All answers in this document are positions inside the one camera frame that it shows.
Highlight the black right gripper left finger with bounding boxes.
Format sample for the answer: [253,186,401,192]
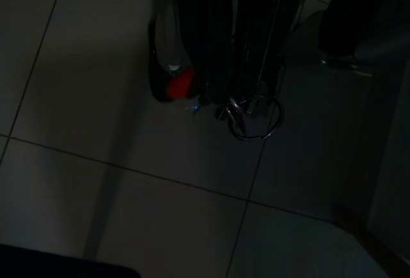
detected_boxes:
[174,0,233,103]

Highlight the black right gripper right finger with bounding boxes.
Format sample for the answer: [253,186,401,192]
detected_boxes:
[235,0,305,100]

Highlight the grey robot right leg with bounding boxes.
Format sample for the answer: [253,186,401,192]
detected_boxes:
[318,0,410,77]

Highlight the key bunch with red tag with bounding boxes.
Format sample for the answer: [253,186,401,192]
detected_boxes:
[149,15,286,141]

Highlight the dark floor mat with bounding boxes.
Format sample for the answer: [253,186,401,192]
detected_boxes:
[0,244,142,278]

